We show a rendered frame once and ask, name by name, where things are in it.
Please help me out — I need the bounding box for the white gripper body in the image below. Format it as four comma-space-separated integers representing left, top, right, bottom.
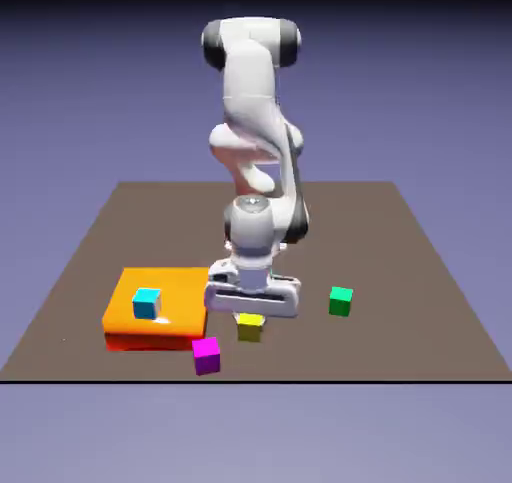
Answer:
203, 281, 302, 319

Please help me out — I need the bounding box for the small yellow cube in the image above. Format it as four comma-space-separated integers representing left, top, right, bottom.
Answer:
235, 313, 266, 343

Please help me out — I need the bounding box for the small green cube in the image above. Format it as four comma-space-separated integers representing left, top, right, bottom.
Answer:
328, 286, 354, 317

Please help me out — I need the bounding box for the small magenta cube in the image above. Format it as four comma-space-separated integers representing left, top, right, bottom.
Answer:
191, 336, 222, 376

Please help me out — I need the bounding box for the small cyan cube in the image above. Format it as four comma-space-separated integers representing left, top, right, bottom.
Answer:
132, 287, 163, 320

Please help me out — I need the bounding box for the large orange box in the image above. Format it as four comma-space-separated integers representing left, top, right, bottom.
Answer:
101, 266, 211, 352

